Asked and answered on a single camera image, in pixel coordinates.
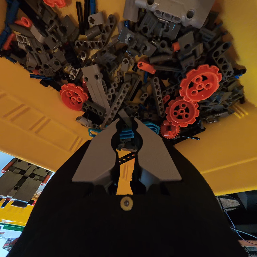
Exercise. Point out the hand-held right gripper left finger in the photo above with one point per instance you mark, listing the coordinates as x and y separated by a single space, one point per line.
96 160

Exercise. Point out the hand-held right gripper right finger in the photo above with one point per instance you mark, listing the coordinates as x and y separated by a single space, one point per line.
156 160

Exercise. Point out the blue brick separator tool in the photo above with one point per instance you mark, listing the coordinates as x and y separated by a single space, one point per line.
126 133

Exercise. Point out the yellow plastic bin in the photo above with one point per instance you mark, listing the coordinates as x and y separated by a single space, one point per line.
40 130

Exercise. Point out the pile of building brick pieces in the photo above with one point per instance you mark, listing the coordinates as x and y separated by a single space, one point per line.
130 50

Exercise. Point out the small orange gear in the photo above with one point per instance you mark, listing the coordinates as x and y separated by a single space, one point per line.
169 129

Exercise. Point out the orange toothed wheel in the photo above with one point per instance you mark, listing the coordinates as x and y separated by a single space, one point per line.
182 111
200 83
74 97
54 2

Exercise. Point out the light grey long panel piece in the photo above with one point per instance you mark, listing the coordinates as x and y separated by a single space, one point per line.
95 86

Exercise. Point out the light grey motor block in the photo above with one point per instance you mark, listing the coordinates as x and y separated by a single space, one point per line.
166 10

